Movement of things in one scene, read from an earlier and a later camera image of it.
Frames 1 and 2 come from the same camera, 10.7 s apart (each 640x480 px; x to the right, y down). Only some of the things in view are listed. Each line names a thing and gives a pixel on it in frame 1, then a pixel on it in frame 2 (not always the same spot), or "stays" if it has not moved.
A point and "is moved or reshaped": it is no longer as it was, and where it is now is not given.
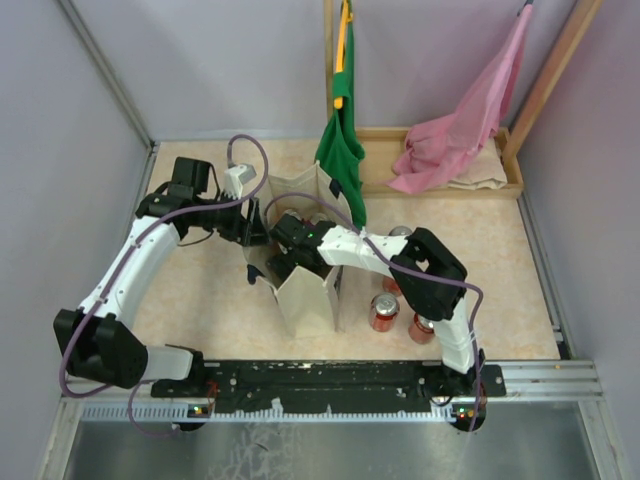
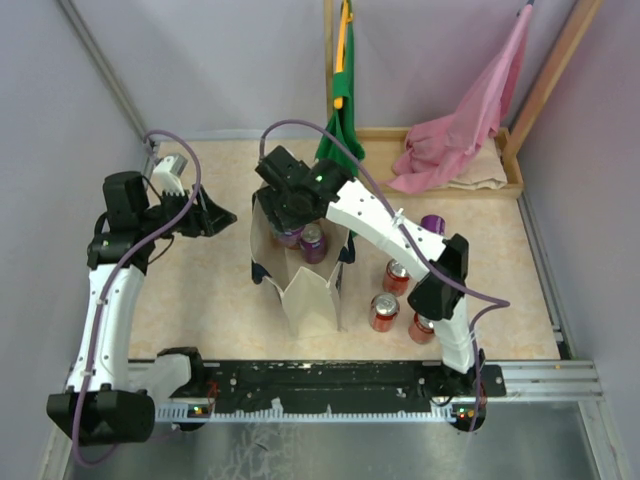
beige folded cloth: x=483 y=170 stays
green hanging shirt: x=340 y=150 stays
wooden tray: x=379 y=146 stays
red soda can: x=421 y=330 stays
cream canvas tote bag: x=311 y=299 stays
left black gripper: x=251 y=233 to x=207 y=217
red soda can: x=384 y=308 stays
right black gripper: x=282 y=262 to x=269 y=203
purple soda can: x=400 y=231 is moved or reshaped
